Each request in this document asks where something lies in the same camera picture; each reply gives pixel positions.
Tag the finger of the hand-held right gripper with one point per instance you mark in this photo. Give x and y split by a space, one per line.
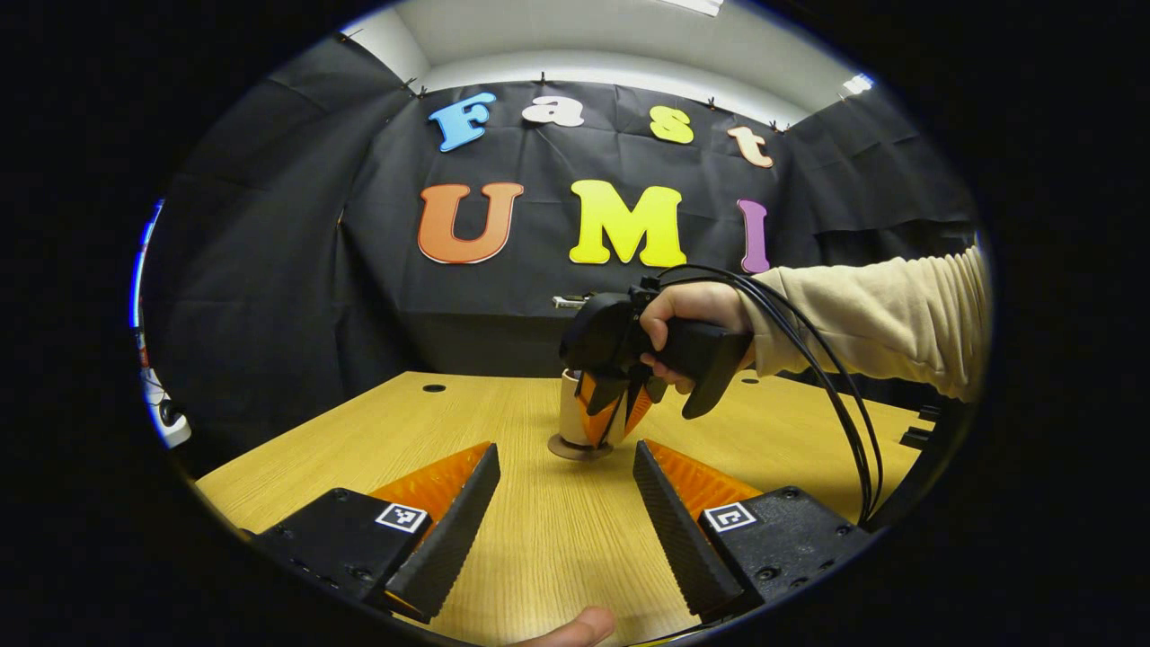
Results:
640 404
597 418

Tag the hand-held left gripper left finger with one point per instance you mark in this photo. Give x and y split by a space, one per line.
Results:
449 539

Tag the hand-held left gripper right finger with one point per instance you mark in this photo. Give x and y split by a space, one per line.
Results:
683 539

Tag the beige cup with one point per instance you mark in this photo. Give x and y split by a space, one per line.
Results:
569 409

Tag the brown round coaster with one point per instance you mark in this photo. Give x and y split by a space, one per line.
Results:
566 449

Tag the wooden desktop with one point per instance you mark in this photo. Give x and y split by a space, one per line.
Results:
539 539

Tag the white equipment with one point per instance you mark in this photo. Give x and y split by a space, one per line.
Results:
175 431

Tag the black backdrop cloth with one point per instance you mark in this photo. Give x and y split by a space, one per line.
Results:
269 296

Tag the ceiling light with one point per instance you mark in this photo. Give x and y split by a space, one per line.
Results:
692 6
857 84

